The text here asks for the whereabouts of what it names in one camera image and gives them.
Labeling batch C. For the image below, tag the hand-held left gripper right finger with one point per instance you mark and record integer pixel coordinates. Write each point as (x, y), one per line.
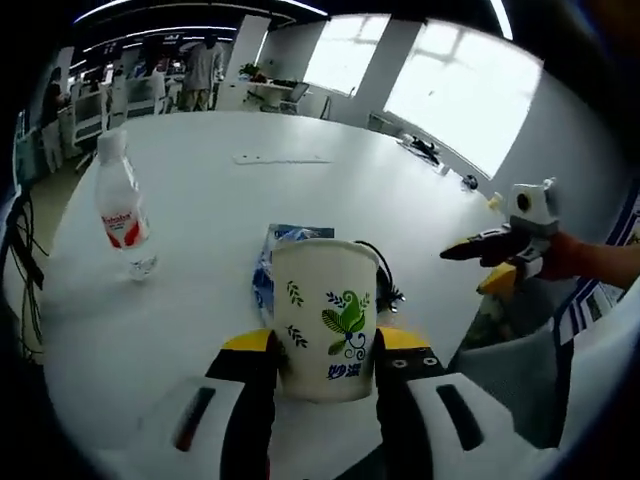
(405, 410)

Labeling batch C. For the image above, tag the green potted plant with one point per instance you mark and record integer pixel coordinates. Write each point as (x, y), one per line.
(252, 71)

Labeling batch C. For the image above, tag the blue white printed banner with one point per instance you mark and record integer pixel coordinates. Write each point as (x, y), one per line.
(595, 305)

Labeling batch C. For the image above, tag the row of white office chairs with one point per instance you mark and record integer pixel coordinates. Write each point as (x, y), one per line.
(125, 100)

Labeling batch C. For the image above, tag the small white object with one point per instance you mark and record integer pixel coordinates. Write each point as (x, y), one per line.
(445, 167)

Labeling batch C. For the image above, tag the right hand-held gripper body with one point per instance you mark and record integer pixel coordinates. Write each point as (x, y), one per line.
(537, 210)

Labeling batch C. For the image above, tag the clear package with blue pad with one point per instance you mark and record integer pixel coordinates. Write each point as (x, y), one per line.
(262, 290)

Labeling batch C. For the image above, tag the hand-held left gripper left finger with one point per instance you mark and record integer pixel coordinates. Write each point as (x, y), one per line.
(250, 390)

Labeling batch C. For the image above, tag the grey chair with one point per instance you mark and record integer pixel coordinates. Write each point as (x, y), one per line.
(510, 380)

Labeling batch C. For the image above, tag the black device on table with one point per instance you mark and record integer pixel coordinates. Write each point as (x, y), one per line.
(422, 147)

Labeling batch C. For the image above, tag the white paper cup leaf print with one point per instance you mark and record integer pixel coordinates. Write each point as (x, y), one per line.
(320, 320)

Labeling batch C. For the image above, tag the small round black object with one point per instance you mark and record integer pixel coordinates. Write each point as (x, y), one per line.
(471, 182)

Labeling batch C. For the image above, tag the bright office window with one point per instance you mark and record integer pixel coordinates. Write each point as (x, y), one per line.
(460, 100)
(345, 55)

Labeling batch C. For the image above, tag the clear water bottle red label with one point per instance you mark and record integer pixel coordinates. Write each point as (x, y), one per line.
(122, 205)

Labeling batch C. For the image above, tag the white power strip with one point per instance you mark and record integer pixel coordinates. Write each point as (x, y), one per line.
(280, 159)

